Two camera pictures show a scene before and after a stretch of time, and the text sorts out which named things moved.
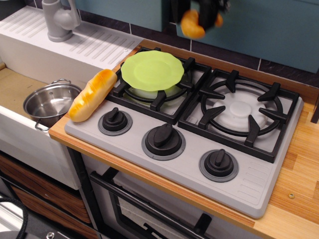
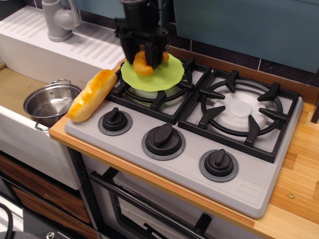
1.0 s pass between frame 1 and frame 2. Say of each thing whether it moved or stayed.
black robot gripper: moved
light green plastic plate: stayed
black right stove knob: stayed
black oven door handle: stayed
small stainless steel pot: stayed
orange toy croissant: moved
